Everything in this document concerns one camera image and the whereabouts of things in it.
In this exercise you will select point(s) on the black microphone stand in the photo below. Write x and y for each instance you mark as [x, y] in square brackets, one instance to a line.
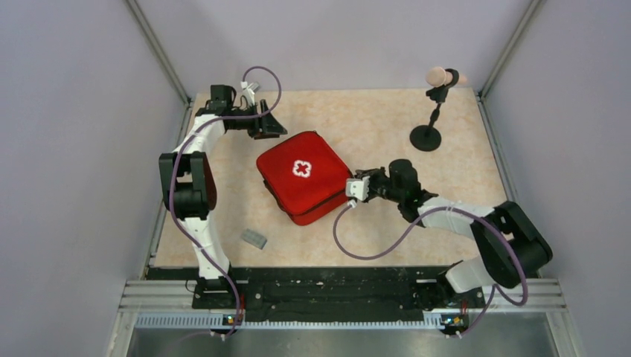
[426, 137]

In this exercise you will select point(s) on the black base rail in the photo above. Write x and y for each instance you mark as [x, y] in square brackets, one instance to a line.
[333, 294]

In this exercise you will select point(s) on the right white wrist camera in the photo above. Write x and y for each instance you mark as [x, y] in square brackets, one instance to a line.
[357, 188]

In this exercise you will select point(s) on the red black medicine kit bag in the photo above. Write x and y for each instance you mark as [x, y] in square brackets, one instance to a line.
[305, 176]

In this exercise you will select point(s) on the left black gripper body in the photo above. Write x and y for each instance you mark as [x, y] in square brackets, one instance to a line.
[251, 126]

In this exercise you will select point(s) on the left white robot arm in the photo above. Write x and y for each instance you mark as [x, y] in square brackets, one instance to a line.
[187, 183]

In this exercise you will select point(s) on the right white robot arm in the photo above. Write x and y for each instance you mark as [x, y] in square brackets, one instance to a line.
[509, 245]

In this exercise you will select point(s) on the grey blue pill blister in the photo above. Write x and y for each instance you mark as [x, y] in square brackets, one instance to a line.
[254, 238]

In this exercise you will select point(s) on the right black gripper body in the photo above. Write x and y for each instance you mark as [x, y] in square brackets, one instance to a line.
[381, 186]

